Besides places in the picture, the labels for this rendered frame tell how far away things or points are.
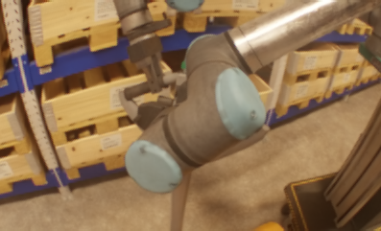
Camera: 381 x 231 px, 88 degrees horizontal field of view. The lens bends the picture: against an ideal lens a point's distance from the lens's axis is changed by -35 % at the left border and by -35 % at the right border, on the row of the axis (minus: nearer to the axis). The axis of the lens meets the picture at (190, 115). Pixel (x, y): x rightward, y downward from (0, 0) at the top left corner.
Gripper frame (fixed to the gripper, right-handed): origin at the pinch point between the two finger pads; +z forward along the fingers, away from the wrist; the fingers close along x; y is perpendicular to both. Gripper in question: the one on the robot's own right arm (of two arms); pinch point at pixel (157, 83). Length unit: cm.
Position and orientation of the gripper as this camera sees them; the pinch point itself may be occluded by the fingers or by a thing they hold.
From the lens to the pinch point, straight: 77.5
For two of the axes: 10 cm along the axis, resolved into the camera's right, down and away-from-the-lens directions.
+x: -2.4, 3.6, -9.0
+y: -9.1, 2.4, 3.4
